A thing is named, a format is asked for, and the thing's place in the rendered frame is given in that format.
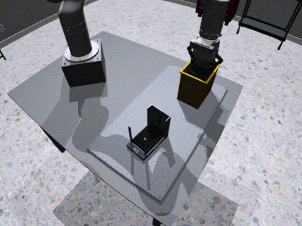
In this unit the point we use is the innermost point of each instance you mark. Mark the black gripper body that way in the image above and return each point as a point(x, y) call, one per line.
point(208, 57)

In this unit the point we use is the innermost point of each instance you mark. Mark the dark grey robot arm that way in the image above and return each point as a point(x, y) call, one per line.
point(73, 22)

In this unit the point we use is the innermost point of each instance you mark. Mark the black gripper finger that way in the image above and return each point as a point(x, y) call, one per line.
point(214, 63)
point(193, 57)

